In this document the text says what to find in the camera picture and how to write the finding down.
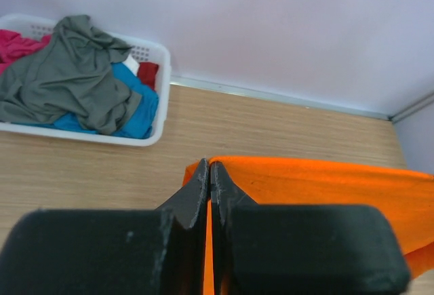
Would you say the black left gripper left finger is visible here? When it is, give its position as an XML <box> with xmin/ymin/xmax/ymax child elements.
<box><xmin>1</xmin><ymin>159</ymin><xmax>208</xmax><ymax>294</ymax></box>

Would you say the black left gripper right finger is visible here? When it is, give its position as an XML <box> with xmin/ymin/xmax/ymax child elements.
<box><xmin>210</xmin><ymin>162</ymin><xmax>411</xmax><ymax>294</ymax></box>

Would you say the orange t shirt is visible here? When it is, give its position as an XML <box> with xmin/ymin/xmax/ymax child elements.
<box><xmin>182</xmin><ymin>155</ymin><xmax>434</xmax><ymax>295</ymax></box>

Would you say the blue t shirt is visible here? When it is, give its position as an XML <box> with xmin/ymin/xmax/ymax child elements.
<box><xmin>16</xmin><ymin>61</ymin><xmax>160</xmax><ymax>140</ymax></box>

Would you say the dark red t shirt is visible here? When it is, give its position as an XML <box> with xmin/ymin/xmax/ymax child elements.
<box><xmin>136</xmin><ymin>62</ymin><xmax>159</xmax><ymax>90</ymax></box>

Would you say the white garment in basket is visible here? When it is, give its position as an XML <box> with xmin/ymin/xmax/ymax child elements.
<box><xmin>123</xmin><ymin>54</ymin><xmax>140</xmax><ymax>75</ymax></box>

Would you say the grey t shirt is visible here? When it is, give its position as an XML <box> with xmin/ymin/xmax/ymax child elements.
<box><xmin>1</xmin><ymin>15</ymin><xmax>142</xmax><ymax>135</ymax></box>

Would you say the pink t shirt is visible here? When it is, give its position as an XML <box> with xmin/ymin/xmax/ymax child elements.
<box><xmin>0</xmin><ymin>29</ymin><xmax>51</xmax><ymax>73</ymax></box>

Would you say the white plastic laundry basket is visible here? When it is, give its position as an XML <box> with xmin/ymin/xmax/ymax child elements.
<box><xmin>1</xmin><ymin>14</ymin><xmax>172</xmax><ymax>147</ymax></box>

